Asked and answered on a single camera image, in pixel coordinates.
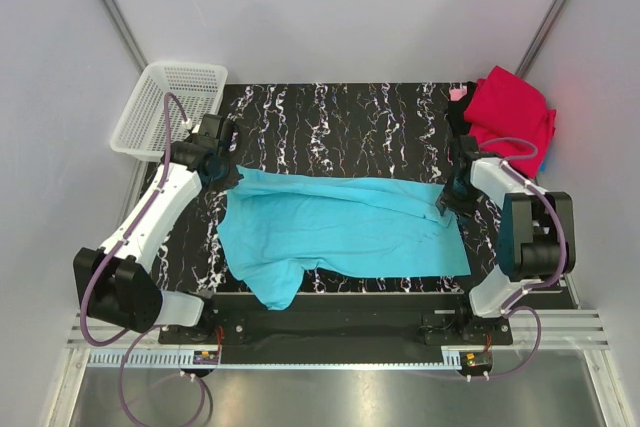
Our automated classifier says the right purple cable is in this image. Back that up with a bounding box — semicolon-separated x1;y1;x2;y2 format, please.
474;137;571;382

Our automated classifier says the right corner metal post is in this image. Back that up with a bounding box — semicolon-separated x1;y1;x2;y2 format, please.
515;0;570;78

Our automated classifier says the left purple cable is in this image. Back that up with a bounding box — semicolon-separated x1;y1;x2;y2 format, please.
79;92;214;426

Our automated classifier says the cyan t shirt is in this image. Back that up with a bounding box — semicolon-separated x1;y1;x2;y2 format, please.
217;167;471;310

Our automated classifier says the purple cable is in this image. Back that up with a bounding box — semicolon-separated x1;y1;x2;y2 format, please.
474;137;571;382
79;92;214;426

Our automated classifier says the folded red t shirt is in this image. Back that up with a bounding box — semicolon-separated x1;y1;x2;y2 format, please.
465;66;556;177

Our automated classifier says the folded black t shirt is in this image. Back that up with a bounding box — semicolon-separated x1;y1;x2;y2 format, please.
446;82;478;137

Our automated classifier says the left corner metal post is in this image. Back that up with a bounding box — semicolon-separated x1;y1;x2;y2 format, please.
99;0;148;73

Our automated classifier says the pink paper tag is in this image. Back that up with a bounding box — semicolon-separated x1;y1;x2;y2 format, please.
449;86;468;102

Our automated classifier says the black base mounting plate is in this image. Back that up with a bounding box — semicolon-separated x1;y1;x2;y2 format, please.
165;293;503;344

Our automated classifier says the white plastic basket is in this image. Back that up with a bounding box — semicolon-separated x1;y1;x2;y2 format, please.
110;61;228;162

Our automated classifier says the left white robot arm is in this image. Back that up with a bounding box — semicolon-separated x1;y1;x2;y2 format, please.
73;114;238;343

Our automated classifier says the corner metal post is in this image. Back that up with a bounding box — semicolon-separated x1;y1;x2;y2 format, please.
515;0;570;78
99;0;148;73

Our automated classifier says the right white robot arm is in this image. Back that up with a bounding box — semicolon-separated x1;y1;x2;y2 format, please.
436;135;576;344

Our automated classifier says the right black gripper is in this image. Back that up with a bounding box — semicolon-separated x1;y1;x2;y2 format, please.
434;174;485;224

